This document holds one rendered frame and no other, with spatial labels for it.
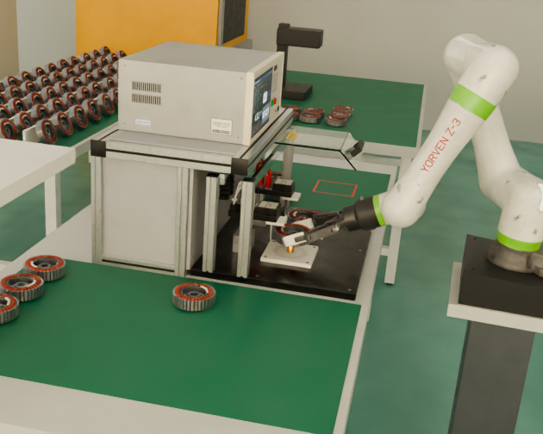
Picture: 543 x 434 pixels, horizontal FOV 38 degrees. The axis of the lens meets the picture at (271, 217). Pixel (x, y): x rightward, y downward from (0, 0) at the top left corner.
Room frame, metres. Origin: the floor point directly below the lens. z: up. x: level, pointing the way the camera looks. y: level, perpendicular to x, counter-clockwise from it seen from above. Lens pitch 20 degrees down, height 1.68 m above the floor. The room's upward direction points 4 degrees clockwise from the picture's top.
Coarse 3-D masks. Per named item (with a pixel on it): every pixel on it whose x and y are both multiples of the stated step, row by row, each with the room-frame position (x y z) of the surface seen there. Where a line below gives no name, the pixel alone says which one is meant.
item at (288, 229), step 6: (276, 228) 2.17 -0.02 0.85; (282, 228) 2.17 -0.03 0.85; (288, 228) 2.20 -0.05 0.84; (294, 228) 2.20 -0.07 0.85; (300, 228) 2.19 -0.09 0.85; (306, 228) 2.18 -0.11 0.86; (276, 234) 2.14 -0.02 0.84; (282, 234) 2.13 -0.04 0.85; (288, 234) 2.12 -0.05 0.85; (276, 240) 2.14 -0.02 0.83; (282, 240) 2.12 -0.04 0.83
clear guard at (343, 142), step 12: (288, 132) 2.51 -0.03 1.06; (300, 132) 2.52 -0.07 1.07; (312, 132) 2.53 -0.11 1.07; (324, 132) 2.54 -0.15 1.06; (336, 132) 2.56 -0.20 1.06; (288, 144) 2.36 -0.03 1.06; (300, 144) 2.36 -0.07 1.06; (312, 144) 2.37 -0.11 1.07; (324, 144) 2.39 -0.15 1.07; (336, 144) 2.40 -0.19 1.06; (348, 144) 2.46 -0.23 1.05; (348, 156) 2.36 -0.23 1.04; (360, 156) 2.47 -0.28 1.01
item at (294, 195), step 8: (272, 184) 2.39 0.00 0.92; (280, 184) 2.39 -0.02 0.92; (288, 184) 2.39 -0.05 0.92; (256, 192) 2.40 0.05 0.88; (264, 192) 2.39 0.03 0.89; (272, 192) 2.39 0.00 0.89; (280, 192) 2.39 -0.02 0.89; (288, 192) 2.38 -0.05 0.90; (264, 200) 2.45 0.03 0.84; (296, 200) 2.38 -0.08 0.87
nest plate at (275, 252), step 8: (272, 240) 2.25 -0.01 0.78; (272, 248) 2.18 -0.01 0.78; (280, 248) 2.19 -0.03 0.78; (296, 248) 2.20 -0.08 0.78; (304, 248) 2.20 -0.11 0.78; (312, 248) 2.21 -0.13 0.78; (264, 256) 2.12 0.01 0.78; (272, 256) 2.12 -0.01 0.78; (280, 256) 2.13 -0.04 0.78; (288, 256) 2.13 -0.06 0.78; (296, 256) 2.14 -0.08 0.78; (304, 256) 2.14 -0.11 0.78; (312, 256) 2.15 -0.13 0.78; (288, 264) 2.09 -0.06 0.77; (296, 264) 2.09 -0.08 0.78; (304, 264) 2.08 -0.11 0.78
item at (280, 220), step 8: (256, 208) 2.15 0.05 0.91; (264, 208) 2.15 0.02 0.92; (272, 208) 2.15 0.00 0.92; (280, 208) 2.20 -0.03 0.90; (232, 216) 2.16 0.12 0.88; (256, 216) 2.15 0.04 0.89; (264, 216) 2.15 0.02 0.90; (272, 216) 2.15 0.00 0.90; (280, 216) 2.20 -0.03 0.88; (272, 224) 2.15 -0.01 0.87; (280, 224) 2.14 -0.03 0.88
